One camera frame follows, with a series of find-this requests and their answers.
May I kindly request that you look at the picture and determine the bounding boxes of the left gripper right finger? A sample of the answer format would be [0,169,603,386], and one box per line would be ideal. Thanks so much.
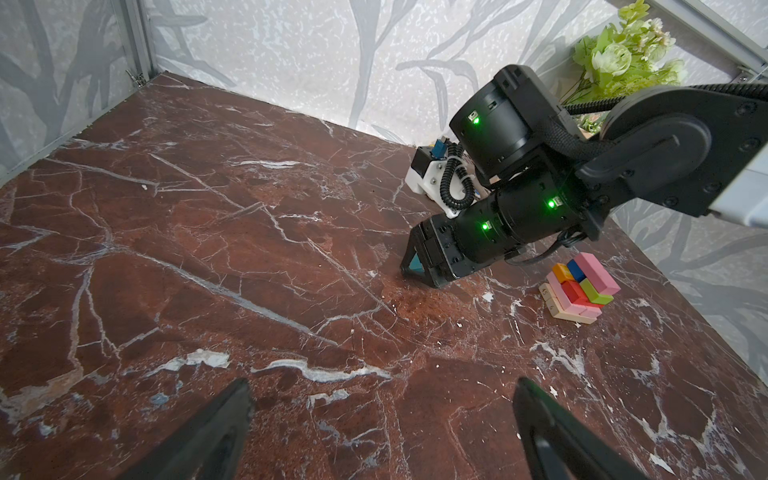
[513,377,646,480]

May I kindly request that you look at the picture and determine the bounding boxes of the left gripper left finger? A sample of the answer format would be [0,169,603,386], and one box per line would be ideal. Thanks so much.
[119,378,254,479]

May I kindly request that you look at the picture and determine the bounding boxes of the teal block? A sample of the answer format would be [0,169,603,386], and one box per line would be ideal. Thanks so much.
[408,254,424,273]

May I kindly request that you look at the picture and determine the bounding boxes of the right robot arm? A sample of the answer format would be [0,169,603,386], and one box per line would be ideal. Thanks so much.
[400,65,767,288]

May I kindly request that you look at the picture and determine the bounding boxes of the natural wood block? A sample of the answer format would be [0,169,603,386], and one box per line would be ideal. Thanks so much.
[539,282,601,325]

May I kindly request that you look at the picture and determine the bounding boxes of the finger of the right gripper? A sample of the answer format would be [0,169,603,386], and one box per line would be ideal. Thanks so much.
[400,224,453,288]

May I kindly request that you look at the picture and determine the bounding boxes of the yellow cylinder block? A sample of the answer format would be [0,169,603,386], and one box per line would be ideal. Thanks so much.
[552,263,575,284]

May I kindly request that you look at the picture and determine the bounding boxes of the blue cube block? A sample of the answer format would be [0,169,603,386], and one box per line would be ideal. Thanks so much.
[566,259,586,282]

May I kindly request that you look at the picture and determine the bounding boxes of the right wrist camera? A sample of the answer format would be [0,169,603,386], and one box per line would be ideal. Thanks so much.
[405,136,486,218]

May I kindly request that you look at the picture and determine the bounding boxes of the green white artificial flowers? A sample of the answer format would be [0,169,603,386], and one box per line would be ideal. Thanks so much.
[563,1,687,106]

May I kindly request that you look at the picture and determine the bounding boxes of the pink block front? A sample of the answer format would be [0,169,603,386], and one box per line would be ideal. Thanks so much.
[546,271,602,324]

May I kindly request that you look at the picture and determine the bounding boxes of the small green cube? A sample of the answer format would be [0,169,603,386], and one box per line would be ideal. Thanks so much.
[580,278,614,306]

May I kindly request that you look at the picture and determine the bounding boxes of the pink block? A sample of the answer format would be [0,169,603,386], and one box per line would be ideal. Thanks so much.
[574,253,621,295]
[546,271,602,324]

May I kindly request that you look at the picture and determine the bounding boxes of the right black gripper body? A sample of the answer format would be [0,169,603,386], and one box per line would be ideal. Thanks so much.
[422,170,603,282]

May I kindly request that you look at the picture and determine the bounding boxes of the red block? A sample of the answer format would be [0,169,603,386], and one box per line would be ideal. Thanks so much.
[560,280,603,309]

